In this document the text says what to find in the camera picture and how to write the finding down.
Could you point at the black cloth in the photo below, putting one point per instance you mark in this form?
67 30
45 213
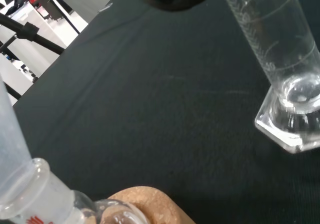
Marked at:
162 96

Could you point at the clear round-bottom flask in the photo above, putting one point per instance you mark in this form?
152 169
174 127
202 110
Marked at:
50 196

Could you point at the black tripod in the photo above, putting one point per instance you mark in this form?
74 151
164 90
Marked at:
30 31

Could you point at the clear plastic funnel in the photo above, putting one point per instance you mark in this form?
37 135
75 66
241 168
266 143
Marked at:
12 133

